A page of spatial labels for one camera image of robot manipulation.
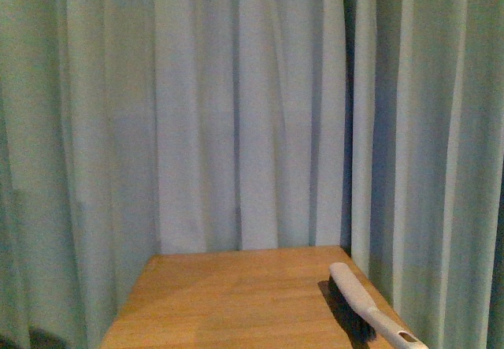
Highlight beige hand brush black bristles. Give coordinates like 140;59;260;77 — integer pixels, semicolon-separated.
328;262;428;348

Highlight grey pleated curtain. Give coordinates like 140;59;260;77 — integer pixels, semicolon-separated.
1;0;503;348

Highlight wooden nightstand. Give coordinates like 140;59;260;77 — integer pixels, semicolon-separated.
98;245;410;349

